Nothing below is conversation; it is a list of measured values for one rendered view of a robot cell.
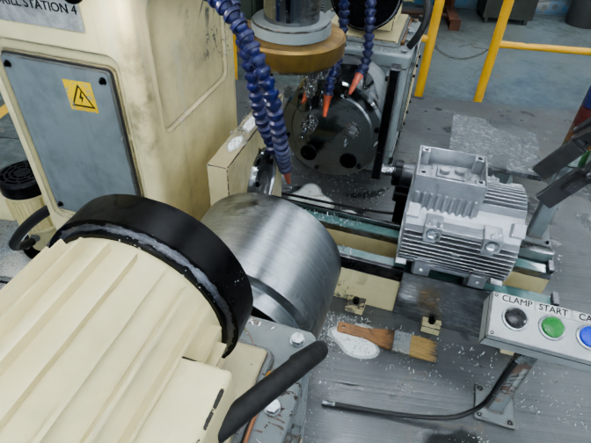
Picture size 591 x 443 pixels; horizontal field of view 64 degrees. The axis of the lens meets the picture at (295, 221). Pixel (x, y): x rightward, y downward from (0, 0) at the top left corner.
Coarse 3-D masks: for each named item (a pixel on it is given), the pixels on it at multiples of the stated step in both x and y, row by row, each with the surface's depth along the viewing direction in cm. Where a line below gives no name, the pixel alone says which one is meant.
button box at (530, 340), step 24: (504, 312) 68; (528, 312) 68; (552, 312) 68; (576, 312) 67; (480, 336) 71; (504, 336) 67; (528, 336) 67; (576, 336) 66; (552, 360) 68; (576, 360) 65
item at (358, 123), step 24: (336, 96) 104; (360, 96) 103; (384, 96) 110; (288, 120) 112; (312, 120) 108; (336, 120) 108; (360, 120) 106; (312, 144) 114; (336, 144) 112; (360, 144) 110; (312, 168) 119; (336, 168) 117; (360, 168) 114
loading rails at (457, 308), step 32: (384, 224) 104; (352, 256) 96; (384, 256) 97; (544, 256) 97; (352, 288) 101; (384, 288) 98; (416, 288) 94; (448, 288) 91; (480, 288) 89; (512, 288) 92; (416, 320) 100; (448, 320) 97; (480, 320) 94; (512, 352) 93
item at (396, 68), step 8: (392, 64) 89; (400, 64) 89; (392, 72) 88; (400, 72) 90; (392, 80) 89; (392, 88) 90; (392, 96) 91; (384, 104) 93; (392, 104) 92; (384, 112) 94; (392, 112) 94; (384, 120) 95; (384, 128) 96; (384, 136) 97; (376, 144) 99; (384, 144) 98; (376, 152) 100; (384, 152) 100; (376, 160) 101; (376, 168) 102; (384, 168) 103; (376, 176) 104
